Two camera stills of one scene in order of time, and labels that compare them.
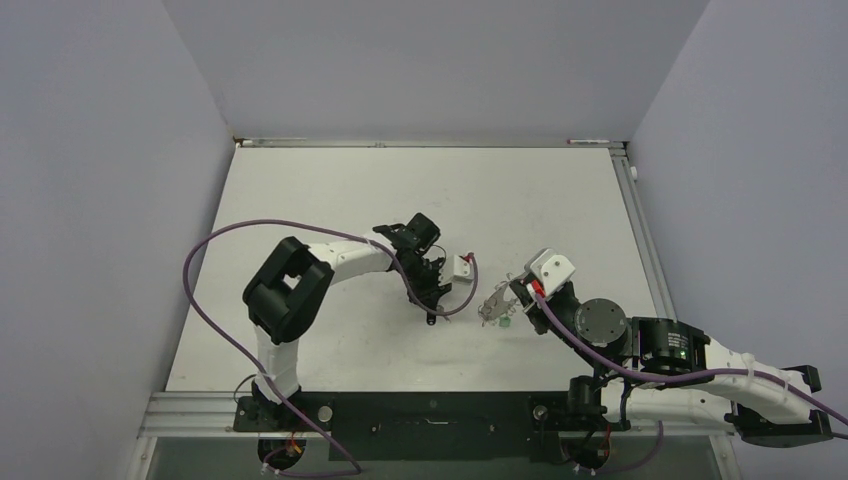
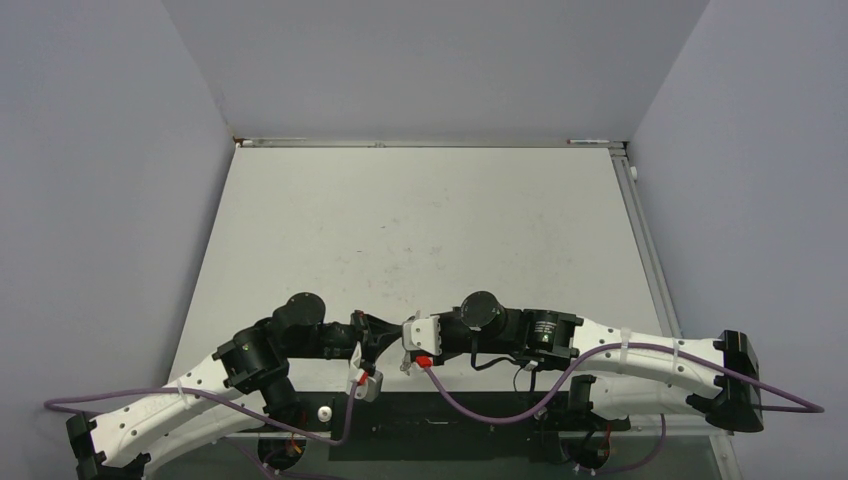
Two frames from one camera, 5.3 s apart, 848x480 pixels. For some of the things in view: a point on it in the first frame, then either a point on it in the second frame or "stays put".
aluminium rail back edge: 428,143 stays put
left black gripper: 430,294 -> 374,335
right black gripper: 530,306 -> 446,351
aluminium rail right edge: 642,236 stays put
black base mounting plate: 451,426 stays put
